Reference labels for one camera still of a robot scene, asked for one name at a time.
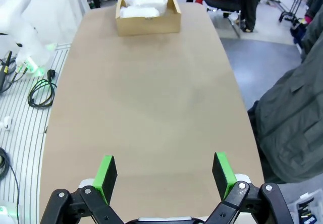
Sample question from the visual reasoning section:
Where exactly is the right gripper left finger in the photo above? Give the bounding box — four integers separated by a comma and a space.
40, 155, 124, 224

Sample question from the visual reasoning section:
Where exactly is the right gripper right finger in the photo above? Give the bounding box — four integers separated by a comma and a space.
205, 152, 295, 224

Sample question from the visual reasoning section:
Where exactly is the person in grey jacket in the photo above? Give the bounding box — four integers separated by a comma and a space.
247, 4, 323, 184

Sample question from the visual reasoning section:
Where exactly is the clear plastic organizer box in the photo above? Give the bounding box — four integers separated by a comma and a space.
287, 191, 323, 224

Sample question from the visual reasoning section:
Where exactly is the white slatted robot platform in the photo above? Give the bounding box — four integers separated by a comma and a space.
0, 42, 73, 224

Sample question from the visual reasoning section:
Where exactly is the open brown cardboard box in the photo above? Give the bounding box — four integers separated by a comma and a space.
115, 0, 182, 37

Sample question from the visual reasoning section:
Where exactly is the black office chair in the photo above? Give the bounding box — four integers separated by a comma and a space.
203, 0, 243, 18

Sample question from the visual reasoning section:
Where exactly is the person in black trousers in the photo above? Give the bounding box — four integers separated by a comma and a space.
237, 0, 264, 33

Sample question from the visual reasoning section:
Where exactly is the black clothes rack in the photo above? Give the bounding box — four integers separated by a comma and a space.
263, 0, 307, 30

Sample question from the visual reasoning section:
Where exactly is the black coiled cable with plug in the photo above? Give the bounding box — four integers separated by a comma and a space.
27, 69, 58, 108

